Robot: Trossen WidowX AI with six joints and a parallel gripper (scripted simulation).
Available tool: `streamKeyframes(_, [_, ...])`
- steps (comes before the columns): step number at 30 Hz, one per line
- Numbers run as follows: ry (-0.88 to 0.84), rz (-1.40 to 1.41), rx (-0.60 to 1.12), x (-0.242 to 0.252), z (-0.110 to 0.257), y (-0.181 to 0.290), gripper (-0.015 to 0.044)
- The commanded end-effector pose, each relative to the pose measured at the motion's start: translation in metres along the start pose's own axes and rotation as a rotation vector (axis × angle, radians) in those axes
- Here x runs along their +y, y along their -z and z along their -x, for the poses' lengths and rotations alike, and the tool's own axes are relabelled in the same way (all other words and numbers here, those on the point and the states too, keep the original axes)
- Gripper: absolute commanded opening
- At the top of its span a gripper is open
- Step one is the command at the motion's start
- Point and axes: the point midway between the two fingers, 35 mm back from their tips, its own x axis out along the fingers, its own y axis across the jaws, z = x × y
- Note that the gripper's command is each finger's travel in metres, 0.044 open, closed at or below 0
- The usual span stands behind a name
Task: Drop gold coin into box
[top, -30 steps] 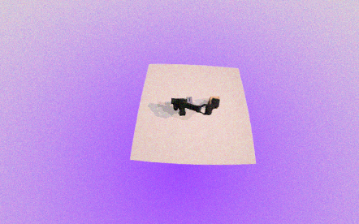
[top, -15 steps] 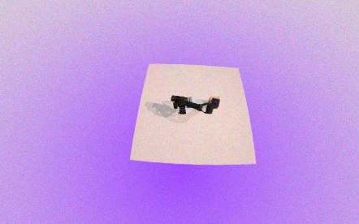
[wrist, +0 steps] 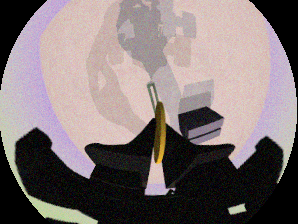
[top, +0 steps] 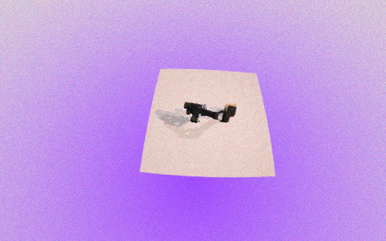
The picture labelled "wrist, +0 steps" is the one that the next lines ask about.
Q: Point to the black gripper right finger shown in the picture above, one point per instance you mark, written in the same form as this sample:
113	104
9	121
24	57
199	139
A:
180	156

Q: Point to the gold coin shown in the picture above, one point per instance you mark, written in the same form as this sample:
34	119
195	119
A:
159	139

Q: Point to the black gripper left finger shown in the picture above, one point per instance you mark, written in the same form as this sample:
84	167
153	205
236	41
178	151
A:
134	156

